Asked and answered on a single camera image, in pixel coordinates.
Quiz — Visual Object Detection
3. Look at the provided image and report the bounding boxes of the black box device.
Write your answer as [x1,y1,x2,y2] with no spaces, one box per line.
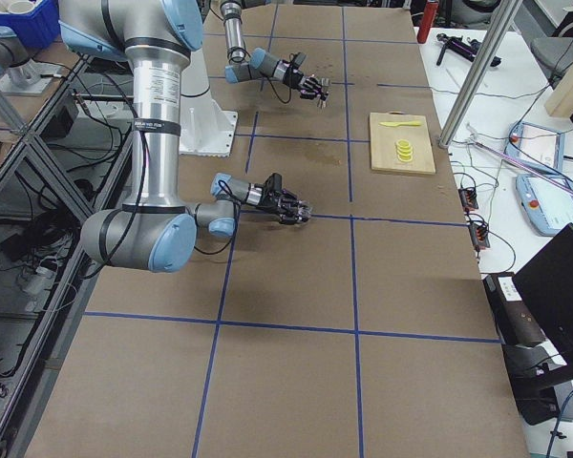
[483,272,545,348]

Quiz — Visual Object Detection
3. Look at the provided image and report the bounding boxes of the steel measuring jigger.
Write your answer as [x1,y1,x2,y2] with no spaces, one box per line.
[318,78,330,109]

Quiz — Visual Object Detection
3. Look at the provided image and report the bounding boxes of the wooden cutting board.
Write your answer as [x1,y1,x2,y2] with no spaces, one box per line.
[369,113,435,175]

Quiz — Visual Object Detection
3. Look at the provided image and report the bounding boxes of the lemon slice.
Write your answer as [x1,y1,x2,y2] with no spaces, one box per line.
[396,146,413,155]

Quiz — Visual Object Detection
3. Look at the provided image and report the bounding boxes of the grey office chair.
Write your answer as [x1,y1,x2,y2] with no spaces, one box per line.
[530,6,573,86]

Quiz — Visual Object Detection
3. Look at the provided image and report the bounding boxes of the left teach pendant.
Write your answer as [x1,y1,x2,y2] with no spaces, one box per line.
[505,121,565,174]

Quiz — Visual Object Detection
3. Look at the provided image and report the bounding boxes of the clear glass beaker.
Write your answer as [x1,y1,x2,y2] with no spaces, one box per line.
[297,201,312,224]

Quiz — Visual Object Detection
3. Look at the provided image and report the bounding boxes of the black monitor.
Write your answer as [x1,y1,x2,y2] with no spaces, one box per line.
[513,223,573,364]

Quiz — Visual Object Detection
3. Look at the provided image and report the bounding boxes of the teach pendant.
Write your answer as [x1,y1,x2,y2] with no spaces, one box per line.
[505,121,565,174]
[516,174,573,237]

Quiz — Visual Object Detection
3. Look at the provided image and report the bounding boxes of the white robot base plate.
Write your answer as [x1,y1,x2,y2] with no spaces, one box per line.
[179,50,238,157]

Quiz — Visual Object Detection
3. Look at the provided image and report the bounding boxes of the right teach pendant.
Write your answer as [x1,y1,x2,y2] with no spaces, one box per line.
[516,174,573,237]

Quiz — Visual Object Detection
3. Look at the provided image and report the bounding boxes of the blue storage bin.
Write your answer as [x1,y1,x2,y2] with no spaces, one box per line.
[0,1,60,49]

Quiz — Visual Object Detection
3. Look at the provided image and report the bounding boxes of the red cylinder bottle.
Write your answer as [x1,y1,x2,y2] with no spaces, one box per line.
[416,0,439,44]

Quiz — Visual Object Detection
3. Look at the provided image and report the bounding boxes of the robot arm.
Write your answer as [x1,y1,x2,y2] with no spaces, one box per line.
[59,1,310,273]
[219,0,330,108]

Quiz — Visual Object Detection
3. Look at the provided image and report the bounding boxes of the aluminium frame post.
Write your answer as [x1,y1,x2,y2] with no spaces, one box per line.
[438,0,522,149]

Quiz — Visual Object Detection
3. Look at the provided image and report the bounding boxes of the yellow plastic knife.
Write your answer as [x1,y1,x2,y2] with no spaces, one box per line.
[378,120,422,128]

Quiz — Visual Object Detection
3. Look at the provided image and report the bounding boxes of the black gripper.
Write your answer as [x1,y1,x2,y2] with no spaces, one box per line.
[283,52,330,108]
[255,173,312,225]

